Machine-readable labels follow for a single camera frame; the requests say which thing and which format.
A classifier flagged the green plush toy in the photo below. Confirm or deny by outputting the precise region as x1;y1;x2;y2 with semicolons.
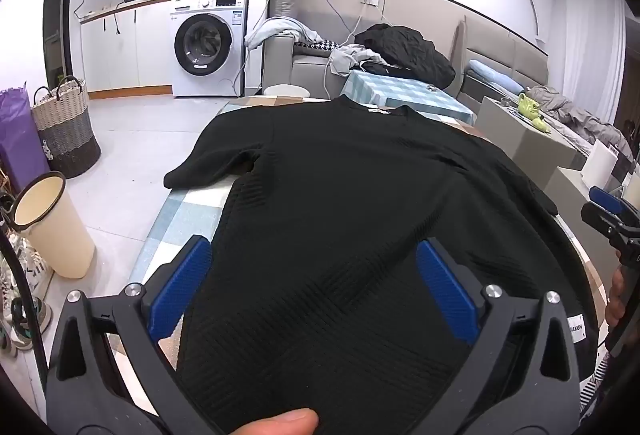
517;92;552;134

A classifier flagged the grey bed blanket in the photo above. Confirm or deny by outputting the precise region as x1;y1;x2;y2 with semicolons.
525;85;633;156

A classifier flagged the purple plastic bag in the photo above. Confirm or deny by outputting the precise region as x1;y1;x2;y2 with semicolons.
0;84;51;196

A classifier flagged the light blue checked cloth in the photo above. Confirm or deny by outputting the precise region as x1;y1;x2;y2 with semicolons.
341;69;477;126

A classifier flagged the person's left hand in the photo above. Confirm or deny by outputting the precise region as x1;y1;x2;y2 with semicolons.
235;407;320;435

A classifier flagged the black curved tube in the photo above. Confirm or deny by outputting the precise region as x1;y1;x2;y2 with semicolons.
0;210;51;416

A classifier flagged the white sneaker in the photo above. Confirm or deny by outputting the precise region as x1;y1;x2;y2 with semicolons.
0;235;52;297

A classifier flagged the small grey box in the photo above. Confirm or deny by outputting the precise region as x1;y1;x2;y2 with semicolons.
545;165;601;217

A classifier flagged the person's right hand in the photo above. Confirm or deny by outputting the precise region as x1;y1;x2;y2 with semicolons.
604;260;632;332

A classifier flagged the cream trash bin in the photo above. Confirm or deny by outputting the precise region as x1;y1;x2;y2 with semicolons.
10;171;96;279

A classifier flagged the light grey garment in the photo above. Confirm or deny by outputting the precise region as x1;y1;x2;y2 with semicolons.
327;44;388;77

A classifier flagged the white base cabinet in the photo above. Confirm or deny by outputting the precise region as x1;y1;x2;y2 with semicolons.
80;0;173;98

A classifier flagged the white cable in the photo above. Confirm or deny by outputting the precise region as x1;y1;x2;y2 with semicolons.
324;5;369;101

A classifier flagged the black quilted jacket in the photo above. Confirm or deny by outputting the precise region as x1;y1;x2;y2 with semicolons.
354;24;457;86

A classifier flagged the woven laundry basket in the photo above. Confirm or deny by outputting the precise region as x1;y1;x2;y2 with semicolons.
31;75;102;179

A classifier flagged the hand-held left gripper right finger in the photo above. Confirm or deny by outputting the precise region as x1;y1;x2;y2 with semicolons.
416;237;582;435

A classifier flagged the light blue pillow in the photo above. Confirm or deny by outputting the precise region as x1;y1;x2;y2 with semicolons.
467;60;526;95

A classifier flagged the houndstooth cloth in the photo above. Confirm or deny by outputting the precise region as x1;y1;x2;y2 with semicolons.
295;38;342;54

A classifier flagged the grey sofa with clothes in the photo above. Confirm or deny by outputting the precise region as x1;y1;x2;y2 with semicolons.
276;0;551;86

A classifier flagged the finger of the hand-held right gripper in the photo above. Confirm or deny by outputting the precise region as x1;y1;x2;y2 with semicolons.
581;204;640;241
588;186;640;217

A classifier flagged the white washing machine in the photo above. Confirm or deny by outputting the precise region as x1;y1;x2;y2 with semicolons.
169;0;250;98

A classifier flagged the black knit sweater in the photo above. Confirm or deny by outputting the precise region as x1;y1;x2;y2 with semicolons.
164;94;608;435

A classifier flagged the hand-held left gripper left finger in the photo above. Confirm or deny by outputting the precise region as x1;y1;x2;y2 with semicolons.
45;235;221;435

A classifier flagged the large grey box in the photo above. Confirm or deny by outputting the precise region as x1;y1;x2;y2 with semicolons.
475;96;588;188

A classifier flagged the checked brown blue blanket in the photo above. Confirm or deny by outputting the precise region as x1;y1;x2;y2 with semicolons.
127;96;613;435

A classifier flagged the white cloth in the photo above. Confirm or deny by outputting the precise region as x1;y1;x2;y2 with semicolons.
245;16;323;50

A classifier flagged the white round stool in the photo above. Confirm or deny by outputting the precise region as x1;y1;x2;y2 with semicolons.
262;84;312;99

